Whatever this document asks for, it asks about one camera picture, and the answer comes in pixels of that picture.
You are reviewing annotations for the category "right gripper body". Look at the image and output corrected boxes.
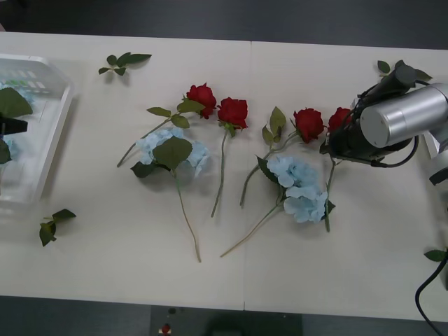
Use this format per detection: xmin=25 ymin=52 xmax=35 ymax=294
xmin=319 ymin=120 xmax=372 ymax=162

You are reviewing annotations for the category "red rose with leaves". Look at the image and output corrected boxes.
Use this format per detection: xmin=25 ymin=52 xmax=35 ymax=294
xmin=116 ymin=83 xmax=218 ymax=168
xmin=239 ymin=106 xmax=326 ymax=208

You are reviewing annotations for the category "shallow white plastic box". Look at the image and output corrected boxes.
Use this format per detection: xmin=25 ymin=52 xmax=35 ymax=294
xmin=0 ymin=54 xmax=76 ymax=215

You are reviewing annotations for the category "pale blue flower long stem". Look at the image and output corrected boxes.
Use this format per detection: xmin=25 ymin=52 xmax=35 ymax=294
xmin=219 ymin=155 xmax=330 ymax=259

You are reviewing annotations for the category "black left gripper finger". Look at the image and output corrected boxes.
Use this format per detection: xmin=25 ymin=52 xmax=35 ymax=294
xmin=0 ymin=117 xmax=29 ymax=136

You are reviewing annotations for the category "loose green leaf twig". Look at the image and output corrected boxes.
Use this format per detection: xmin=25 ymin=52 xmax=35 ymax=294
xmin=98 ymin=52 xmax=153 ymax=76
xmin=377 ymin=59 xmax=433 ymax=82
xmin=38 ymin=208 xmax=77 ymax=248

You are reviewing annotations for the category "pale blue flower large leaf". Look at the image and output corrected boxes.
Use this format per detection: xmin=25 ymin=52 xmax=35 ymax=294
xmin=129 ymin=126 xmax=211 ymax=263

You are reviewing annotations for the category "single loose green leaf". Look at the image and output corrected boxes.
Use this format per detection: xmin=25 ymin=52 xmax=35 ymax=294
xmin=423 ymin=248 xmax=448 ymax=263

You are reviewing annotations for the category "red rose long stem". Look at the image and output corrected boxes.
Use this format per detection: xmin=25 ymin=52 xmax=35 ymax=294
xmin=324 ymin=107 xmax=352 ymax=232

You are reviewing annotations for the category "red rose bare stem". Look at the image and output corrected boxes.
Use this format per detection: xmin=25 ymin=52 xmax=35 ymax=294
xmin=211 ymin=97 xmax=249 ymax=218

